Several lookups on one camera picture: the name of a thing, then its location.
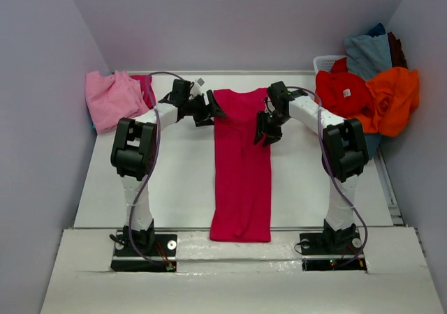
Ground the purple cable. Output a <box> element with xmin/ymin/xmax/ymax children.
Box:
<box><xmin>286</xmin><ymin>85</ymin><xmax>368</xmax><ymax>269</ymax></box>
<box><xmin>128</xmin><ymin>71</ymin><xmax>186</xmax><ymax>268</ymax></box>

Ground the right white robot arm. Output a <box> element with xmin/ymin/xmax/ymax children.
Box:
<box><xmin>254</xmin><ymin>82</ymin><xmax>369</xmax><ymax>256</ymax></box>

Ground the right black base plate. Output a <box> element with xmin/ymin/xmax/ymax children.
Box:
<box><xmin>294</xmin><ymin>232</ymin><xmax>367</xmax><ymax>271</ymax></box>

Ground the pink folded t shirt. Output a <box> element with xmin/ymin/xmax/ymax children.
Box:
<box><xmin>85</xmin><ymin>70</ymin><xmax>149</xmax><ymax>134</ymax></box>

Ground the royal blue t shirt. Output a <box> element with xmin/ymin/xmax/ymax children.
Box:
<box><xmin>367</xmin><ymin>22</ymin><xmax>387</xmax><ymax>38</ymax></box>

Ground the light blue t shirt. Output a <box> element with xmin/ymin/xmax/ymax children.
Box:
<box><xmin>344</xmin><ymin>34</ymin><xmax>393</xmax><ymax>81</ymax></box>

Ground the white plastic basket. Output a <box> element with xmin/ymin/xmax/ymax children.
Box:
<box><xmin>313</xmin><ymin>55</ymin><xmax>346</xmax><ymax>74</ymax></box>

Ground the crimson t shirt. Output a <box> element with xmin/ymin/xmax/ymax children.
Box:
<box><xmin>210</xmin><ymin>88</ymin><xmax>272</xmax><ymax>243</ymax></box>

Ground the orange t shirt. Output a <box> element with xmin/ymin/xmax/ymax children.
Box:
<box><xmin>349</xmin><ymin>67</ymin><xmax>420</xmax><ymax>137</ymax></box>

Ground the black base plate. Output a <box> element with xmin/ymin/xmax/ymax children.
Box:
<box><xmin>294</xmin><ymin>232</ymin><xmax>367</xmax><ymax>271</ymax></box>
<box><xmin>110</xmin><ymin>230</ymin><xmax>178</xmax><ymax>273</ymax></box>

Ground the dark maroon t shirt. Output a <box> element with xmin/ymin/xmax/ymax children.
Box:
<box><xmin>388</xmin><ymin>32</ymin><xmax>408</xmax><ymax>68</ymax></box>

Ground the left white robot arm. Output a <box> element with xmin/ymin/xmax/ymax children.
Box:
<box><xmin>110</xmin><ymin>78</ymin><xmax>226</xmax><ymax>257</ymax></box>

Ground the red t shirt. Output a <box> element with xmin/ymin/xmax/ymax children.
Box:
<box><xmin>316</xmin><ymin>57</ymin><xmax>374</xmax><ymax>118</ymax></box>

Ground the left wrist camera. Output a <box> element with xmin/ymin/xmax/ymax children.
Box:
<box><xmin>190</xmin><ymin>78</ymin><xmax>205</xmax><ymax>98</ymax></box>

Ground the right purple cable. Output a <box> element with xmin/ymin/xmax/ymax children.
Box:
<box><xmin>286</xmin><ymin>85</ymin><xmax>368</xmax><ymax>269</ymax></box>

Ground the magenta folded t shirt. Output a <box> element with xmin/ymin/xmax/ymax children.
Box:
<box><xmin>131</xmin><ymin>75</ymin><xmax>155</xmax><ymax>110</ymax></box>

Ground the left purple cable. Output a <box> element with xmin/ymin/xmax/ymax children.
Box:
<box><xmin>128</xmin><ymin>71</ymin><xmax>186</xmax><ymax>268</ymax></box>

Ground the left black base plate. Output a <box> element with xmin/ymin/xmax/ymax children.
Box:
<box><xmin>110</xmin><ymin>230</ymin><xmax>178</xmax><ymax>273</ymax></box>

